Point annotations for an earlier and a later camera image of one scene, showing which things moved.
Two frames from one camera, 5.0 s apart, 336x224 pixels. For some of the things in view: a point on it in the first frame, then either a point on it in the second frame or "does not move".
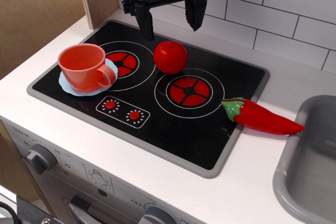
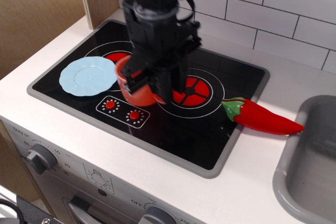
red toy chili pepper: [256, 118] does not move
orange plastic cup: [83, 66] to [142, 96]
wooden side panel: [37, 8] does not move
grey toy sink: [304, 186] does not move
